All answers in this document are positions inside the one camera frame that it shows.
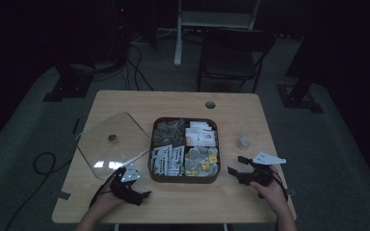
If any white metal stand frame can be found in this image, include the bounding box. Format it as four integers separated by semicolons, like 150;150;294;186
173;0;262;67

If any black stand base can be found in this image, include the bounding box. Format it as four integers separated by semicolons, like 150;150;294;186
276;73;325;115
42;63;94;103

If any person's right hand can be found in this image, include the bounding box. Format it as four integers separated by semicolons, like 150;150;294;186
250;165;289;214

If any pile of dark mesh tea bags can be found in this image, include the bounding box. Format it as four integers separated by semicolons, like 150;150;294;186
151;118;187;148

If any dark square tea box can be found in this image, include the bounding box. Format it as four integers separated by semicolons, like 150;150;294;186
147;116;222;185

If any clear glass lid cork knob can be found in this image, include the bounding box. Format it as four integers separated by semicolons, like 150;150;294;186
75;111;152;181

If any clear glass cup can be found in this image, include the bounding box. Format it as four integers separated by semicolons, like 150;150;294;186
235;124;259;151

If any single grey tea bag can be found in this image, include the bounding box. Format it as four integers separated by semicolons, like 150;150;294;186
237;134;252;150

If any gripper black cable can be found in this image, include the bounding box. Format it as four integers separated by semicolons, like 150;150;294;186
269;168;290;202
89;167;127;208

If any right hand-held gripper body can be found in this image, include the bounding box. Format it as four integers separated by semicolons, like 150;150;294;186
246;150;287;188

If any black strip on floor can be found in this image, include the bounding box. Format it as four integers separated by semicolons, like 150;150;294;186
71;117;81;135

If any pile of white tea packets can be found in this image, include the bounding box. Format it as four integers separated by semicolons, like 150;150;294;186
184;120;218;148

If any black floor cable loop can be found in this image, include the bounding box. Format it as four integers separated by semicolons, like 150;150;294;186
4;151;74;231

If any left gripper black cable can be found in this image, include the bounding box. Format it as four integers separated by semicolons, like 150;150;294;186
89;167;127;208

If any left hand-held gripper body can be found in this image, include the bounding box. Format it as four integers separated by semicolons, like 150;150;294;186
108;164;145;207

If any black cables bundle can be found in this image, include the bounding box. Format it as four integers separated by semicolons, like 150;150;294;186
120;41;156;92

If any pile of yellow-tagged tea bags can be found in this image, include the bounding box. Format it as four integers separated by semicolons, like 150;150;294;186
184;145;220;177

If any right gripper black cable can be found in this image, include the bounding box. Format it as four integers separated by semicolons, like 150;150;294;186
269;168;290;202

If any row of black-printed white packets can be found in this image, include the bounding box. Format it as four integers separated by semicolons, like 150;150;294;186
149;143;187;177

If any person's left hand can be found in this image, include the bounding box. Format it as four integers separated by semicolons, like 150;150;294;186
90;181;127;218

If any black folding chair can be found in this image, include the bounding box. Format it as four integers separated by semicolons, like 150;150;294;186
196;28;278;94

